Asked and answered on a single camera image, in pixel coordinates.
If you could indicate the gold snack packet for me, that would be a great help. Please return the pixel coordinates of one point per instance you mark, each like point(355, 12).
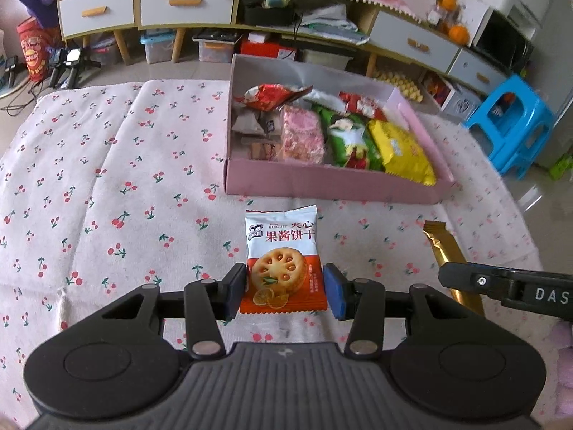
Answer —
point(441, 246)

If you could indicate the blue plastic stool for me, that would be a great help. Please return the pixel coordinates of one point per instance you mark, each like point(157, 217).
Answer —
point(519, 116)

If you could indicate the green snack packet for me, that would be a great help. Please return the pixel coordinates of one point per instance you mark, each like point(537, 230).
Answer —
point(349, 139)

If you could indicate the red foil snack packet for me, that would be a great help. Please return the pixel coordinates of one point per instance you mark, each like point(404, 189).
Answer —
point(273, 96)

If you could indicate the small white cabinet drawer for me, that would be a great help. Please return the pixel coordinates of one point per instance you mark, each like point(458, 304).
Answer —
point(96, 11)
point(479, 71)

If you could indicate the red white snack packet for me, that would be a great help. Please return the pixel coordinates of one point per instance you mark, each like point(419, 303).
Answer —
point(362, 105)

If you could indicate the brown small snack packet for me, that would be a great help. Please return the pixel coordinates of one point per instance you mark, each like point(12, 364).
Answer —
point(250, 123)
point(262, 150)

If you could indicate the wooden cabinet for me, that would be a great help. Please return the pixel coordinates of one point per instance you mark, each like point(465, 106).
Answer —
point(188, 29)

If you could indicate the red printed bag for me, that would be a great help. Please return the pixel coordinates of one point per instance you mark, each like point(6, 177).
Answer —
point(36, 51)

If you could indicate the blue lid storage bin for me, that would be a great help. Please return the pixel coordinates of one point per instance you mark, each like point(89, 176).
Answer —
point(157, 49)

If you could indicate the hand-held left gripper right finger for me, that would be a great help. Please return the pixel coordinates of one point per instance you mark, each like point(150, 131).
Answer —
point(335, 291)

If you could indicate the pile of papers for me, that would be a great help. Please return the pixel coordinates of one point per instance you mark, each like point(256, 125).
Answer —
point(333, 27)

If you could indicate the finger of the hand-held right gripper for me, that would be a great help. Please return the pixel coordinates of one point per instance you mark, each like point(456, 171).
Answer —
point(470, 280)

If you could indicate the black case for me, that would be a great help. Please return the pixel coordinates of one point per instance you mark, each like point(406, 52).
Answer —
point(268, 13)

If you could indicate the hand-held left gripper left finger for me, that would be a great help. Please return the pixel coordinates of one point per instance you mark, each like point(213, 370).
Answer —
point(235, 291)

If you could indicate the black devices with tripod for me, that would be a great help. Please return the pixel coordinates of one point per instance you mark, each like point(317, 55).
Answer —
point(69, 65)

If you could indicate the orange white biscuit packet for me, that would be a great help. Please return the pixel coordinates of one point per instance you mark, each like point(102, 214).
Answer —
point(282, 242)

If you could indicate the yellow egg tray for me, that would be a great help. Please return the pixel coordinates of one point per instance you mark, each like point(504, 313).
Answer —
point(400, 87)

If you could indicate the black microwave oven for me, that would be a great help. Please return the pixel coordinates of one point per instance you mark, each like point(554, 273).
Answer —
point(506, 47)

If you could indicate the red cardboard box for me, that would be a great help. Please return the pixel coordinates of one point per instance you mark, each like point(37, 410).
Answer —
point(266, 50)

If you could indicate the silver snack packet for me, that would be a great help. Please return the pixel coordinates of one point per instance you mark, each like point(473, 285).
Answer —
point(322, 98)

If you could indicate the pink cardboard box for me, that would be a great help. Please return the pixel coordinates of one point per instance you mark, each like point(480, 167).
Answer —
point(340, 188)

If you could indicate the cherry print cloth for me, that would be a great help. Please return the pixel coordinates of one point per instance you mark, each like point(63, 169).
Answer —
point(112, 165)

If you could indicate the pink candy packet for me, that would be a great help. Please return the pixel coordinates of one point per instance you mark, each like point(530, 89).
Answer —
point(302, 134)

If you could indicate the yellow snack packet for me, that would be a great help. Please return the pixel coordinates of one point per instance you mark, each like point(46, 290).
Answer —
point(398, 152)

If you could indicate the clear storage bin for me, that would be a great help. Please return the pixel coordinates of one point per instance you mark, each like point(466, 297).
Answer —
point(217, 49)
point(327, 58)

